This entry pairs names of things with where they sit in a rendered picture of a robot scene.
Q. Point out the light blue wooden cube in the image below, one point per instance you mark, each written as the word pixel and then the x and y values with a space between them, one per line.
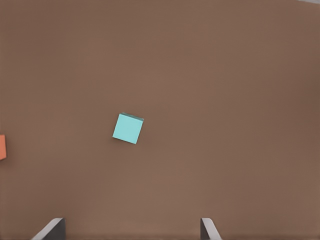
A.
pixel 127 128

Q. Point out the red wooden cube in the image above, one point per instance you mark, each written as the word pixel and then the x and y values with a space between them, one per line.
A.
pixel 2 147

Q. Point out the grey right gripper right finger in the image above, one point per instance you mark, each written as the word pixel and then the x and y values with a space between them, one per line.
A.
pixel 209 230

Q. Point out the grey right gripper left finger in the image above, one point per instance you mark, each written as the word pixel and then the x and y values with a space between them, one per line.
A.
pixel 53 230

